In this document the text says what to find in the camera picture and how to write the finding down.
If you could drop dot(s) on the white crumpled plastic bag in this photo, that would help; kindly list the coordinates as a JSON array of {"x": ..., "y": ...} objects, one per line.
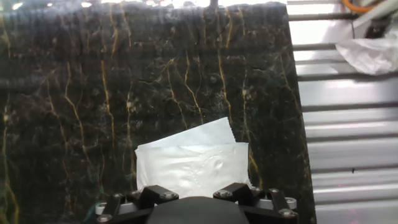
[{"x": 370, "y": 56}]

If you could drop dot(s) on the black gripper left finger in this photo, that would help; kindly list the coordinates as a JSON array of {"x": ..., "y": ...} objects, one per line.
[{"x": 149, "y": 194}]

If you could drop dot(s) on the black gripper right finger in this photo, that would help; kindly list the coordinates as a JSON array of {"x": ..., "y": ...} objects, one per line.
[{"x": 239, "y": 191}]

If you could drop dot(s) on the white toilet paper roll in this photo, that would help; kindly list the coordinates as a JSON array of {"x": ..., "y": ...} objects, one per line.
[{"x": 192, "y": 165}]

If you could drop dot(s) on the black marble pattern mat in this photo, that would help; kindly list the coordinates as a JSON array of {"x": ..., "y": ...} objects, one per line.
[{"x": 93, "y": 93}]

